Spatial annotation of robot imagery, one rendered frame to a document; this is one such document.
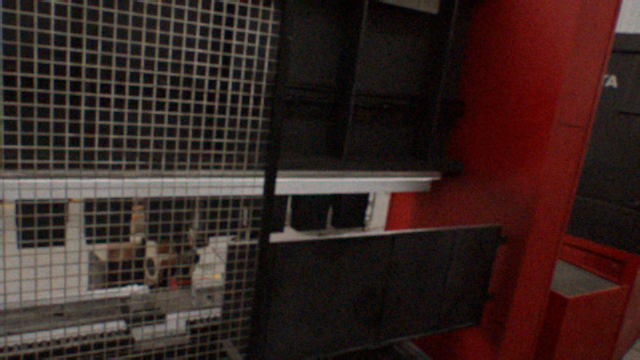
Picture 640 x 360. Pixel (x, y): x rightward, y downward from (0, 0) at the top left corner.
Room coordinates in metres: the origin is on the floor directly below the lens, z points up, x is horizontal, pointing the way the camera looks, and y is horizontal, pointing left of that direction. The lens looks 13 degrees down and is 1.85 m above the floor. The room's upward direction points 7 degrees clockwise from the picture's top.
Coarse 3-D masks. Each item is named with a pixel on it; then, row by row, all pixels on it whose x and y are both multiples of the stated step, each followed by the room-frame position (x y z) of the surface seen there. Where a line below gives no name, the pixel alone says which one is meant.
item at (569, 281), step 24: (576, 264) 2.55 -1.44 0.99; (552, 288) 2.19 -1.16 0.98; (576, 288) 2.23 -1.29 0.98; (600, 288) 2.27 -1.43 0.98; (624, 288) 2.30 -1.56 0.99; (552, 312) 2.10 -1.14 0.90; (576, 312) 2.10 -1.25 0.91; (600, 312) 2.21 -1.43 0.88; (552, 336) 2.08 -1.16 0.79; (576, 336) 2.13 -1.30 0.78; (600, 336) 2.25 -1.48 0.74
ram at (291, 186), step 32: (0, 192) 1.42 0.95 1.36; (32, 192) 1.46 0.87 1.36; (64, 192) 1.51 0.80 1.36; (96, 192) 1.56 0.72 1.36; (128, 192) 1.61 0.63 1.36; (160, 192) 1.67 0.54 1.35; (192, 192) 1.73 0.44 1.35; (224, 192) 1.79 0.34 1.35; (256, 192) 1.86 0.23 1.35; (288, 192) 1.93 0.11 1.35; (320, 192) 2.01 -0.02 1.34; (352, 192) 2.09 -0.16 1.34
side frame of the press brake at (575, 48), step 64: (512, 0) 2.10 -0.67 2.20; (576, 0) 1.86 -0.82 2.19; (512, 64) 2.05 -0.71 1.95; (576, 64) 1.88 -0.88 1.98; (512, 128) 1.99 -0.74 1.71; (576, 128) 1.93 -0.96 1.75; (448, 192) 2.22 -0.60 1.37; (512, 192) 1.94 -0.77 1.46; (512, 256) 1.88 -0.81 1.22; (512, 320) 1.87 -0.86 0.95
